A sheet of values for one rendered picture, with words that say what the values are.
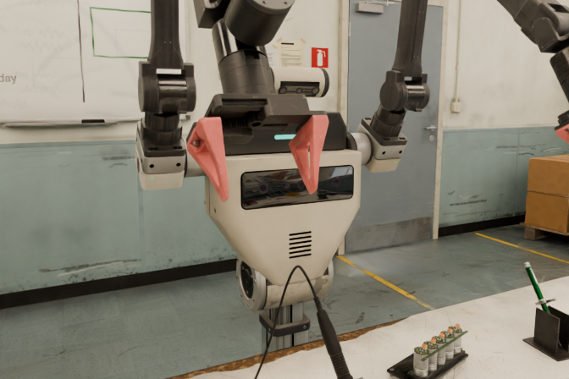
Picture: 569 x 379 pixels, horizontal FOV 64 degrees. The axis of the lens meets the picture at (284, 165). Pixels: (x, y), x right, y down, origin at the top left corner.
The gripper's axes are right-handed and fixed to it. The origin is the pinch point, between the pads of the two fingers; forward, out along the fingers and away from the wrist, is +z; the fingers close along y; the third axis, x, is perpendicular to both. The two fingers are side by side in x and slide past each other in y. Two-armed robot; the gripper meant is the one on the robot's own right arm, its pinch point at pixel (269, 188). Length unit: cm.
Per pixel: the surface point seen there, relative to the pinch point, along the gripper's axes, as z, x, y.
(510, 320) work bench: 23, 40, 69
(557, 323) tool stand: 24, 24, 64
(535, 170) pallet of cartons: -67, 222, 359
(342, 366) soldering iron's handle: 20.7, 23.7, 16.1
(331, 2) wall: -207, 193, 170
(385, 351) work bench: 22, 41, 35
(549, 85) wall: -156, 222, 432
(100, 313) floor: -16, 262, -7
